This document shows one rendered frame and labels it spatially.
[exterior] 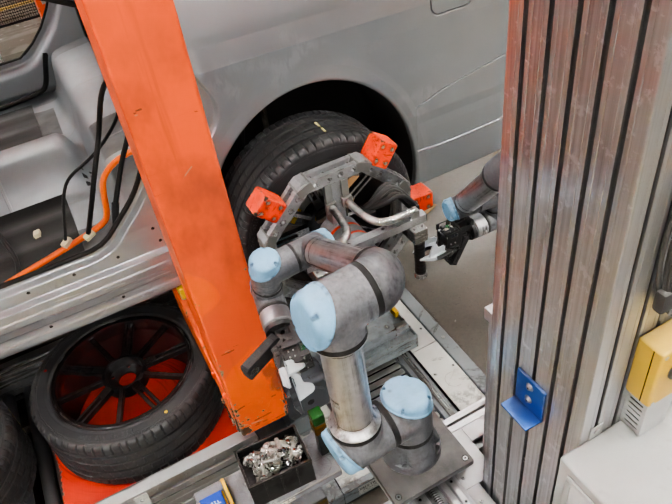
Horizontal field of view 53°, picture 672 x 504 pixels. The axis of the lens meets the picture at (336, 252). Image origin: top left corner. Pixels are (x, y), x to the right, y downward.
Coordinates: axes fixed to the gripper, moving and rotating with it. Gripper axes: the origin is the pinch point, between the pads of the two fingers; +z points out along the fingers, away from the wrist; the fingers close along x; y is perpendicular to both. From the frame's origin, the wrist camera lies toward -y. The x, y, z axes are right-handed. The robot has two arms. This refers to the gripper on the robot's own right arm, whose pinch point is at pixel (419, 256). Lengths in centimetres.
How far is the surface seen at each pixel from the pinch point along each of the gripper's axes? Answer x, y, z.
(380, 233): -1.7, 15.0, 12.5
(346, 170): -20.5, 27.8, 12.7
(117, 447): -11, -34, 110
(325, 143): -29.2, 34.0, 14.8
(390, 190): -11.0, 21.3, 2.9
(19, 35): -553, -84, 93
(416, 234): 1.5, 11.4, 1.8
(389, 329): -27, -61, 0
